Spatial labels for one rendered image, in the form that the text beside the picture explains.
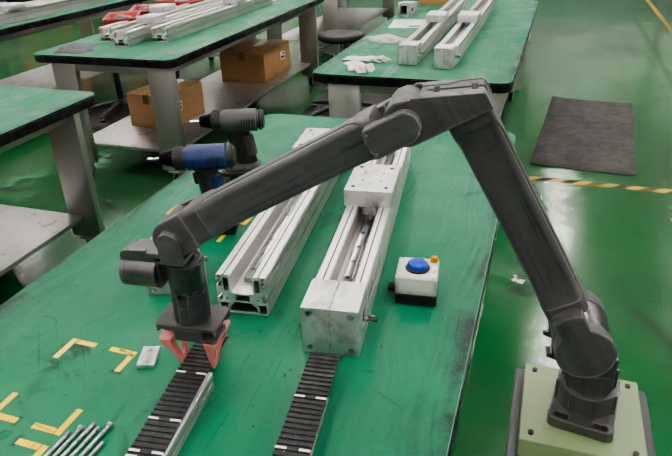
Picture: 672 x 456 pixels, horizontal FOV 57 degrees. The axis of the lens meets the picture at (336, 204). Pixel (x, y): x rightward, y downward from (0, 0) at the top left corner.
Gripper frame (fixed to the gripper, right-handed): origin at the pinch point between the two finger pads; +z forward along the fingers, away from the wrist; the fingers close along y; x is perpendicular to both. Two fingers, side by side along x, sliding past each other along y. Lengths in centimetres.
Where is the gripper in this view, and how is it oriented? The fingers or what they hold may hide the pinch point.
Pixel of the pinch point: (199, 360)
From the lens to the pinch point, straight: 107.4
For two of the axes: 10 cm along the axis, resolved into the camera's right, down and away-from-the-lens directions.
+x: -2.0, 4.3, -8.8
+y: -9.8, -0.7, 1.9
